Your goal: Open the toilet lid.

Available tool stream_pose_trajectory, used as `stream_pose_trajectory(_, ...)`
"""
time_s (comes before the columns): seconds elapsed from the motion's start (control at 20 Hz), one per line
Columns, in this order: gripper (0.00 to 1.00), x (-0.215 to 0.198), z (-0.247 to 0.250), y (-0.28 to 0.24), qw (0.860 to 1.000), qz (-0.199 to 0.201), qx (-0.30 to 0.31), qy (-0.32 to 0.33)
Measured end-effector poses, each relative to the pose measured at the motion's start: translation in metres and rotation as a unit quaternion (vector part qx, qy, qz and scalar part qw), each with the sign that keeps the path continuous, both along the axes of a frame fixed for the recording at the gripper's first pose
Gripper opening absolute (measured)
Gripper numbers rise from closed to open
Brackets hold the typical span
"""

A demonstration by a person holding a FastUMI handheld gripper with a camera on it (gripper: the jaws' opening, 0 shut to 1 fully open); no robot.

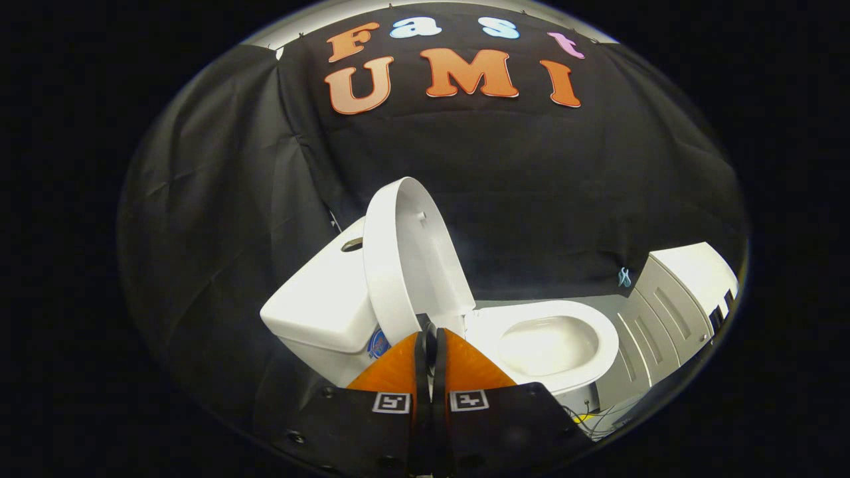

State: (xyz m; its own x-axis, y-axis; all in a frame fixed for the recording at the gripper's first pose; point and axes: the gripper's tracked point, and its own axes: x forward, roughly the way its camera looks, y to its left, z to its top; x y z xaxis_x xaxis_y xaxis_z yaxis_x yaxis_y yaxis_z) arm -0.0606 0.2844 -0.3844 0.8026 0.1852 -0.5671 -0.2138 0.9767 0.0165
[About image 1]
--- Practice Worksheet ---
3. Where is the tangle of black cables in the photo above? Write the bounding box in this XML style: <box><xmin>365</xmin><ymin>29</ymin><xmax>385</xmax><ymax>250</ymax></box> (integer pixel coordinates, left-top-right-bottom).
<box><xmin>563</xmin><ymin>397</ymin><xmax>641</xmax><ymax>440</ymax></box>

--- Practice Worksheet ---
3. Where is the white drawer cabinet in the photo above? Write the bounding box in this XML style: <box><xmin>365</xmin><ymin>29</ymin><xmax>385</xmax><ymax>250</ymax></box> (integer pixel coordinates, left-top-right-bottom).
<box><xmin>598</xmin><ymin>242</ymin><xmax>740</xmax><ymax>410</ymax></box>

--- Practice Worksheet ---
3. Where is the black backdrop cloth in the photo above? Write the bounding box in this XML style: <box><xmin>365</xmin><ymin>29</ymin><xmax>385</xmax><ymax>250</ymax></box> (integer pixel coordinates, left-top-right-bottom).
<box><xmin>116</xmin><ymin>0</ymin><xmax>751</xmax><ymax>459</ymax></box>

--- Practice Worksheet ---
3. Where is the white toilet seat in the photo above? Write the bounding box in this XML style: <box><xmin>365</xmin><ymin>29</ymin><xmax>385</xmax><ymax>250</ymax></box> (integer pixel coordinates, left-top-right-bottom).
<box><xmin>465</xmin><ymin>299</ymin><xmax>620</xmax><ymax>394</ymax></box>

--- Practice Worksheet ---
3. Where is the white toilet lid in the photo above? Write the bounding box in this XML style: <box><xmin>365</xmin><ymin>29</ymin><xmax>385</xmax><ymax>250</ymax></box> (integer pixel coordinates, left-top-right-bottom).
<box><xmin>363</xmin><ymin>176</ymin><xmax>477</xmax><ymax>347</ymax></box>

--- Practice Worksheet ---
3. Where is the white toilet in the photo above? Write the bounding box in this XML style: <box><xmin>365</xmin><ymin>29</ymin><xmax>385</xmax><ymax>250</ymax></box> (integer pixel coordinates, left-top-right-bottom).
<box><xmin>260</xmin><ymin>216</ymin><xmax>620</xmax><ymax>427</ymax></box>

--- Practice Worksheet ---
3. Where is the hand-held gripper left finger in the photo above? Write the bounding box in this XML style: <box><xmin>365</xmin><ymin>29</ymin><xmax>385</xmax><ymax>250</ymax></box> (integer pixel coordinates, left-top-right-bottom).
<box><xmin>286</xmin><ymin>330</ymin><xmax>432</xmax><ymax>478</ymax></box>

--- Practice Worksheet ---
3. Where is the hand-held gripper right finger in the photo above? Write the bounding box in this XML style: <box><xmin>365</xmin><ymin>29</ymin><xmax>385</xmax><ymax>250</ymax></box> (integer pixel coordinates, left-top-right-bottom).
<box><xmin>430</xmin><ymin>327</ymin><xmax>596</xmax><ymax>478</ymax></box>

